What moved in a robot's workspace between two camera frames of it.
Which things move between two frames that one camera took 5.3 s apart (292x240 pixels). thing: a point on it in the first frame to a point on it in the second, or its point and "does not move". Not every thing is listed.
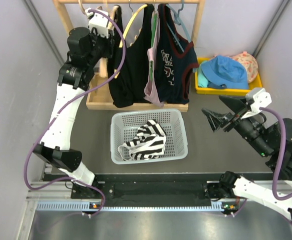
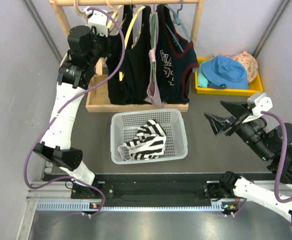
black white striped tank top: [148, 143] does not move
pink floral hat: [250, 64] does not move
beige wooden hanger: [104, 65] to [100, 61]
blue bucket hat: [226, 70] does not move
